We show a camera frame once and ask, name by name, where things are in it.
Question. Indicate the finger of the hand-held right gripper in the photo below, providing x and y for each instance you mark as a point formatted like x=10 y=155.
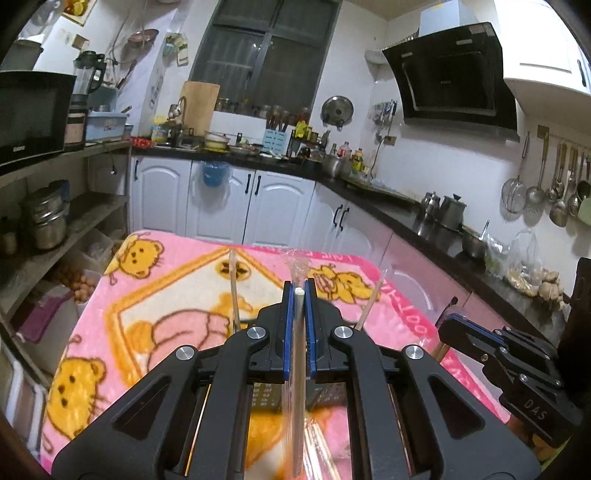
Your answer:
x=466 y=344
x=480 y=325

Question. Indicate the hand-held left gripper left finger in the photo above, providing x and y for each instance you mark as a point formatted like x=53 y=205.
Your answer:
x=288 y=323

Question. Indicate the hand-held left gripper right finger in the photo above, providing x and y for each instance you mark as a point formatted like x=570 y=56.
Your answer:
x=310 y=323

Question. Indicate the chopstick pair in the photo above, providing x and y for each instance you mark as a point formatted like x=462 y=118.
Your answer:
x=299 y=369

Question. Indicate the group of chopsticks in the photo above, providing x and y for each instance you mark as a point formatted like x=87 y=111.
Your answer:
x=234 y=295

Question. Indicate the green plastic utensil holder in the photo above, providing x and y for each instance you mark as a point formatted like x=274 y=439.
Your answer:
x=265 y=397

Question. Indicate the clear plastic food bag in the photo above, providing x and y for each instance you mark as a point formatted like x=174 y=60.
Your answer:
x=521 y=267

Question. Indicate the ginger roots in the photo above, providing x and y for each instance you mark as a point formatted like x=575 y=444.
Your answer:
x=551 y=290

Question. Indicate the steel saucepan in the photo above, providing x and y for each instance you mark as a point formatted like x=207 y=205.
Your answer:
x=474 y=244

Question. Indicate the pink kitchen cabinets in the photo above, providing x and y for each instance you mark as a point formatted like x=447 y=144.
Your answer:
x=415 y=272

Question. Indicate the large steel kettle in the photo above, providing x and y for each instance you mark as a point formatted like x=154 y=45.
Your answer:
x=451 y=214

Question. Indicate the black kitchen countertop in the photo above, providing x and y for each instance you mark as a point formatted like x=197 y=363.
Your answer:
x=401 y=221

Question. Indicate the small steel kettle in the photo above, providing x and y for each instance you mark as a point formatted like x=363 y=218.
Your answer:
x=429 y=205

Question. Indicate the steel mesh strainer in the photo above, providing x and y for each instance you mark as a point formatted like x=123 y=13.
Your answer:
x=513 y=196

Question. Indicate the pink printed blanket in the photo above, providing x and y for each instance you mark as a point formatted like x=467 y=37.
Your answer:
x=152 y=286

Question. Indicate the steel cooking pot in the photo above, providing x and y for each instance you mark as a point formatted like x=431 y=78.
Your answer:
x=333 y=167

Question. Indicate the blue hanging bin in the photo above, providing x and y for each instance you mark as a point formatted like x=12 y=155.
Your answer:
x=215 y=174

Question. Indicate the white kitchen cabinets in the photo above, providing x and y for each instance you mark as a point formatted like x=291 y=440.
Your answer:
x=161 y=198

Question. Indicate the blue knife holder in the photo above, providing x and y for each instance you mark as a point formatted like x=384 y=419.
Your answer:
x=274 y=141

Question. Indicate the yellow bottle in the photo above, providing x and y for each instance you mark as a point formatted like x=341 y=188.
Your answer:
x=302 y=130

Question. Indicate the white enamel pot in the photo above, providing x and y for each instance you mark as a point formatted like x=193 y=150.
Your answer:
x=216 y=141

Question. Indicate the steel pot lid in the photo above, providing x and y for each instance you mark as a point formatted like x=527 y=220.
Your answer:
x=337 y=110

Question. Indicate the row of spice jars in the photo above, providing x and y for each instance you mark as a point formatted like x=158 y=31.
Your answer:
x=258 y=110

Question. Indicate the pile of brown eggs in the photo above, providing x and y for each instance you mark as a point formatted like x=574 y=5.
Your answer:
x=76 y=284

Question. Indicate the wooden cutting board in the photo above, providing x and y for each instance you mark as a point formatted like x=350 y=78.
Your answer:
x=198 y=106

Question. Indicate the steel faucet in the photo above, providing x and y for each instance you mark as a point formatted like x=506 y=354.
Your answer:
x=175 y=108

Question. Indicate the black range hood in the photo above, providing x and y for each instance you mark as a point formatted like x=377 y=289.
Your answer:
x=448 y=78

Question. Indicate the stacked steel pots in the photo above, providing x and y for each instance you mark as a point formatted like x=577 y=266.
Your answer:
x=46 y=221

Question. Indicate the blue plastic dish tray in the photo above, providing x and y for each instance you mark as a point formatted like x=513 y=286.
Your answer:
x=104 y=125

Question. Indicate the dark kitchen window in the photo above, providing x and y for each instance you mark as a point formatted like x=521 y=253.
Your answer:
x=258 y=50

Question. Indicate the metal shelf rack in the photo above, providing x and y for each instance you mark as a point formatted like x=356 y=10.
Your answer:
x=46 y=164

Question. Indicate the small dark pot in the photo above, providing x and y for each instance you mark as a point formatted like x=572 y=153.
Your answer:
x=8 y=237

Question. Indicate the blender jug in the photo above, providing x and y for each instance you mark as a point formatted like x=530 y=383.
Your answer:
x=87 y=76

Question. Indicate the black microwave oven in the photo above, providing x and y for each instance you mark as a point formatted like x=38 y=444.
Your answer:
x=27 y=115

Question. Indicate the grey lidded pot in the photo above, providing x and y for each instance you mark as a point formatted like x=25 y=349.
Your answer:
x=21 y=55

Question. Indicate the white wall cabinet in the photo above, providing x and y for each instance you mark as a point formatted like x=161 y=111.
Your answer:
x=545 y=46

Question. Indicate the fruit wall picture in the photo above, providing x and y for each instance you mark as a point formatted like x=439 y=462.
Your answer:
x=76 y=9

